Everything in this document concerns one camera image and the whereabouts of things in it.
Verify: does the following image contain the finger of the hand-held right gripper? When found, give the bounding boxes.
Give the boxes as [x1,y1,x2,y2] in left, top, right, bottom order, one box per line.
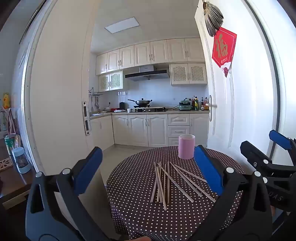
[240,140,296,183]
[269,130,296,151]

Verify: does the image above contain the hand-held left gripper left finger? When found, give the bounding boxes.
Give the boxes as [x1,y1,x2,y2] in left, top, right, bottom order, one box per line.
[25,146,116,241]

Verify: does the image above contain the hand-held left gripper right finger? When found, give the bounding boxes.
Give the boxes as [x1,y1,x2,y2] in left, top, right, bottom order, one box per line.
[188,145,273,241]

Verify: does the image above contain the pink cup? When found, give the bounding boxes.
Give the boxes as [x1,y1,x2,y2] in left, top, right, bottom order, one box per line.
[178,134,196,160]

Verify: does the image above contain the bunch of wooden chopsticks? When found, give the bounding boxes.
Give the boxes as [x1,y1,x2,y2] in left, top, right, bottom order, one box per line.
[150,161,216,211]

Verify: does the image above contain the polka dot tablecloth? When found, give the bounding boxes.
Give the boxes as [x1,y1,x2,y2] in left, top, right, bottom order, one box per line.
[106,146,245,241]

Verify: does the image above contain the white lower kitchen cabinets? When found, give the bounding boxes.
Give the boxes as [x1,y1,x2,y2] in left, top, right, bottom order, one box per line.
[90,113,210,151]

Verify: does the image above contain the green countertop cooker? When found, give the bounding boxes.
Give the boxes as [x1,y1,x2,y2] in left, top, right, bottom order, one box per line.
[179,98,191,111]

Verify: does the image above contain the light blue bottle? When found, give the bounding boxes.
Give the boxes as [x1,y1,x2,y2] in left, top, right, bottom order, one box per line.
[11,147,31,174]

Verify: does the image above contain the dark wooden side table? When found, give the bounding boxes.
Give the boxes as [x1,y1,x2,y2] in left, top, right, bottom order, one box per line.
[0,137,35,209]

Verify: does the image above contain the white door with lock plate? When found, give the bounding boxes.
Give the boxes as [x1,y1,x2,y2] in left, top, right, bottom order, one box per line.
[30,0,116,240]

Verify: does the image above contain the green and white can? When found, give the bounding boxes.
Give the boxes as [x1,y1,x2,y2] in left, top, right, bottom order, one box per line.
[5,134,16,156]

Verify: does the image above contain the gas stove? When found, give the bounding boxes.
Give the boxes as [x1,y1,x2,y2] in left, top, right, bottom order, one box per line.
[133,106,167,112]

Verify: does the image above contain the patterned coaster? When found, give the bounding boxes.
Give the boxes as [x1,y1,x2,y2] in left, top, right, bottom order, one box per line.
[0,158,13,173]

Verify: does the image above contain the metal wok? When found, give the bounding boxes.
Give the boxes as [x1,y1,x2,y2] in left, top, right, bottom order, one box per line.
[128,98,153,107]

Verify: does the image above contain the yellow duck toy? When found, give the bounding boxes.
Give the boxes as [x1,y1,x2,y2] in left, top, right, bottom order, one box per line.
[2,93,11,109]

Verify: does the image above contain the steel range hood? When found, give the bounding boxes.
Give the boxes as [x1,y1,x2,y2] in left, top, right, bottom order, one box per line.
[125,65,170,81]

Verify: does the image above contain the grey fan-shaped hanging decoration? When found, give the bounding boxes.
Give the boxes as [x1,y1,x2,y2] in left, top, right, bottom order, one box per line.
[202,0,225,37]

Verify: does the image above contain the ceiling light panel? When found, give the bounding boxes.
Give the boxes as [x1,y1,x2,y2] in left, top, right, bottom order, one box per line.
[105,17,140,33]

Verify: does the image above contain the white door with handle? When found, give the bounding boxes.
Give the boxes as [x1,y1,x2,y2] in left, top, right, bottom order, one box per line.
[194,0,281,163]

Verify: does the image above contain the metal door handle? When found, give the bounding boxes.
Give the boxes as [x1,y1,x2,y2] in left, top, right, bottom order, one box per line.
[205,95,218,121]

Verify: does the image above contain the wall utensil rack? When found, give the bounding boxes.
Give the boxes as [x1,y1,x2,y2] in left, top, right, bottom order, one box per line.
[88,87,103,112]

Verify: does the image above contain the red paper wall decoration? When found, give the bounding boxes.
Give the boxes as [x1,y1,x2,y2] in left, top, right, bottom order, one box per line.
[211,27,237,78]

